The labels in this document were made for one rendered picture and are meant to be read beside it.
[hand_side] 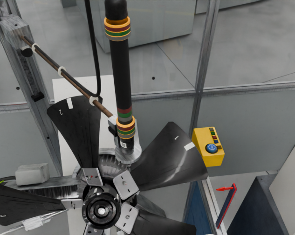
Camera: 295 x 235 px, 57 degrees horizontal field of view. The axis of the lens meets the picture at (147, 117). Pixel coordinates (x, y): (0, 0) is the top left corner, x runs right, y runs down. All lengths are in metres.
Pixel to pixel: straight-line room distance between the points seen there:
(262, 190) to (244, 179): 1.15
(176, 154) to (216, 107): 0.85
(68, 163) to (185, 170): 0.49
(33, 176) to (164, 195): 1.38
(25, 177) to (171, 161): 0.54
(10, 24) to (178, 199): 1.72
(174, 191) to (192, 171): 1.42
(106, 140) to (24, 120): 0.72
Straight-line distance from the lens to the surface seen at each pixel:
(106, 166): 0.99
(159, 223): 1.00
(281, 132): 2.15
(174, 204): 2.25
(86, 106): 0.83
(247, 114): 1.85
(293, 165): 1.15
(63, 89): 1.10
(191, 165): 0.89
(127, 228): 0.95
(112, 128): 0.68
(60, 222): 2.28
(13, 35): 1.06
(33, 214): 1.02
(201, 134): 1.25
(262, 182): 1.36
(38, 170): 1.08
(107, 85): 1.08
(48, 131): 1.51
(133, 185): 0.90
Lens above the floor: 2.01
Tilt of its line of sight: 46 degrees down
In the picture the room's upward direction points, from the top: straight up
